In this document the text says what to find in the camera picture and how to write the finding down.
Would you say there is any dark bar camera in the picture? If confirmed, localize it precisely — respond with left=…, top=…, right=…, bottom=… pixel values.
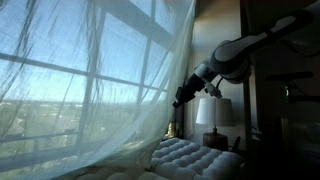
left=265, top=70, right=315, bottom=83

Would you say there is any dark curved object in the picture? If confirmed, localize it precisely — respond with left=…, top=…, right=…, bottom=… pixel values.
left=229, top=135, right=242, bottom=155

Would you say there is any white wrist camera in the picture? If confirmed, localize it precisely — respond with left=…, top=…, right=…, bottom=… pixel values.
left=203, top=81, right=224, bottom=100

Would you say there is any dark balcony railing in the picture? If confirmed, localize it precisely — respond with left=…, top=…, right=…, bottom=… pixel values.
left=0, top=129, right=80, bottom=162

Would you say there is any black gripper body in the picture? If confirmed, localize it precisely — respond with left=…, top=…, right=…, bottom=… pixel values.
left=181, top=73, right=207, bottom=102

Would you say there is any white shade table lamp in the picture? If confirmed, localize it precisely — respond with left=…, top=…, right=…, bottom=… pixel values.
left=195, top=97, right=237, bottom=152

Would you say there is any dark camera stand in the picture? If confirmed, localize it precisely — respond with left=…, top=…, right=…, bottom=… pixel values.
left=281, top=81, right=320, bottom=105

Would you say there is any dark vertical post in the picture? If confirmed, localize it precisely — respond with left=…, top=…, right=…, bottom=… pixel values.
left=241, top=78, right=255, bottom=153

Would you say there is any gold figurine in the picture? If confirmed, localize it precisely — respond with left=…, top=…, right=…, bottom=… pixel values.
left=162, top=121, right=180, bottom=141

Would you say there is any dark window frame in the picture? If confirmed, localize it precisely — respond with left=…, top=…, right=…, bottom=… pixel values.
left=0, top=0, right=188, bottom=174

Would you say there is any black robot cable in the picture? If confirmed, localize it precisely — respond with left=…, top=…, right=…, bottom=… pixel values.
left=215, top=76, right=225, bottom=90

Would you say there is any white sheer curtain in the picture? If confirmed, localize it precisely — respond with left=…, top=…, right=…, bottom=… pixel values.
left=0, top=0, right=198, bottom=180

